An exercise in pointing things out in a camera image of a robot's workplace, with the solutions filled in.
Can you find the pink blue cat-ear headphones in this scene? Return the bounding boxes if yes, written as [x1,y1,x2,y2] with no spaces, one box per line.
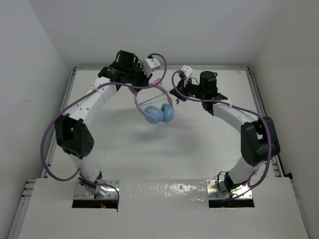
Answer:
[130,79,175,124]

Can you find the thin blue headphone cable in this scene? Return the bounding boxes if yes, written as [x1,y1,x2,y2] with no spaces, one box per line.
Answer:
[138,92,180,106]

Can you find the white aluminium table frame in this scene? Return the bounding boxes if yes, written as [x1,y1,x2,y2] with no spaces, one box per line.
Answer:
[7,65,299,239]

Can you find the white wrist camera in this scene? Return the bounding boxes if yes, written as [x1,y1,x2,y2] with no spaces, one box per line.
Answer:
[142,58,160,76]
[179,65,193,80]

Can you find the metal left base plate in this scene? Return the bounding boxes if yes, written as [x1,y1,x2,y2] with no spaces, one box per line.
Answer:
[73,178,120,200]

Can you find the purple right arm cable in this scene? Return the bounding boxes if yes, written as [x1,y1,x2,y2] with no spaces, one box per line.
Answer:
[171,70,271,200]

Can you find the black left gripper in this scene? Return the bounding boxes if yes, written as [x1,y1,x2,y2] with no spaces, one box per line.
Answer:
[124,62,151,92]

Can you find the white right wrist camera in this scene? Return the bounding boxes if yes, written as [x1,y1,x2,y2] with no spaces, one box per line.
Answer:
[179,65,193,80]

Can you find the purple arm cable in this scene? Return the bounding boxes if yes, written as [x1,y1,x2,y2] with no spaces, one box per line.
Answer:
[40,52,167,206]
[171,70,271,200]

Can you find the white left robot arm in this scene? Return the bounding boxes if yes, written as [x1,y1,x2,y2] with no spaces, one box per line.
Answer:
[55,50,160,182]

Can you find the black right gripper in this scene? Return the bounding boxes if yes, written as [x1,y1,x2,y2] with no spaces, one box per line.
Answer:
[171,75,206,102]

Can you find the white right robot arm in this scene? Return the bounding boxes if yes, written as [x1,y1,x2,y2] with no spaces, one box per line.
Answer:
[170,70,281,193]

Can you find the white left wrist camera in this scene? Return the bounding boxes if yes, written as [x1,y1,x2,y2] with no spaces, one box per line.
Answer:
[142,58,160,76]

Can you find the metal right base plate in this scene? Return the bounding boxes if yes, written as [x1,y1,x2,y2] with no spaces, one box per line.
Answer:
[206,179,254,199]

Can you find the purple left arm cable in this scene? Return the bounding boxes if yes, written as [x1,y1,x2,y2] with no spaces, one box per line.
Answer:
[40,52,167,206]

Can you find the white front cover board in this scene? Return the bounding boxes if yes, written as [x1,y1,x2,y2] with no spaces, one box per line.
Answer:
[19,178,308,239]

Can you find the metal base plate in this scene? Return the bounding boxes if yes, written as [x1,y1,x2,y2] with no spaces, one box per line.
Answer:
[73,178,120,200]
[206,179,254,199]

